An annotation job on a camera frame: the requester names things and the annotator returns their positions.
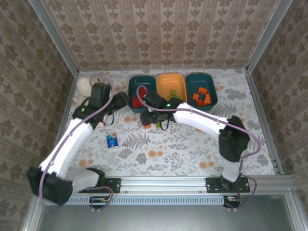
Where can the orange lego brick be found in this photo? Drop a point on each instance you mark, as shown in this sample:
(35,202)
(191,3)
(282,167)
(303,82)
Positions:
(199,103)
(147,126)
(202,90)
(195,96)

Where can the orange lego wedge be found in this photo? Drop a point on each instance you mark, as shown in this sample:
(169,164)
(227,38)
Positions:
(207,99)

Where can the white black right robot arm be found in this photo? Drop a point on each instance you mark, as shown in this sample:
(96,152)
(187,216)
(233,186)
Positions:
(199,118)

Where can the teal plastic container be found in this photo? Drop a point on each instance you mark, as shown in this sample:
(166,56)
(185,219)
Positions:
(192,81)
(132,81)

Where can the white teddy bear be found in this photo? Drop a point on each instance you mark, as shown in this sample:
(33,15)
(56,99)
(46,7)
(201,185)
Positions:
(83,84)

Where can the orange plastic container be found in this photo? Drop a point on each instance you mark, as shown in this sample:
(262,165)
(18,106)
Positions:
(168,81)

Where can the floral tablecloth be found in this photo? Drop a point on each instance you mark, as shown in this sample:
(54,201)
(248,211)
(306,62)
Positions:
(168,156)

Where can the small blue packet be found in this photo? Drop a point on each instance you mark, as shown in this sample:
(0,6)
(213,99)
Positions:
(112,141)

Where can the grey metal panel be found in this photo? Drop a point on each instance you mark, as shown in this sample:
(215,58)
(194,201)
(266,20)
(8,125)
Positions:
(156,219)

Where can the aluminium wall rail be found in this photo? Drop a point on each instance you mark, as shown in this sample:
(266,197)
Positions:
(163,69)

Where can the aluminium side rail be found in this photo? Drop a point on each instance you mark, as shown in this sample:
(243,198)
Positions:
(266,120)
(63,120)

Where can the aluminium mounting rail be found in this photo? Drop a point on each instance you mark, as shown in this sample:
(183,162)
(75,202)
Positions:
(163,184)

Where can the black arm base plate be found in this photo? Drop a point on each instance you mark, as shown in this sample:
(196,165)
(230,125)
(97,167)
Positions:
(214,185)
(115,185)

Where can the aluminium frame post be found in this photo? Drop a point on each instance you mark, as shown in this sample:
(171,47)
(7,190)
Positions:
(267,36)
(55,36)

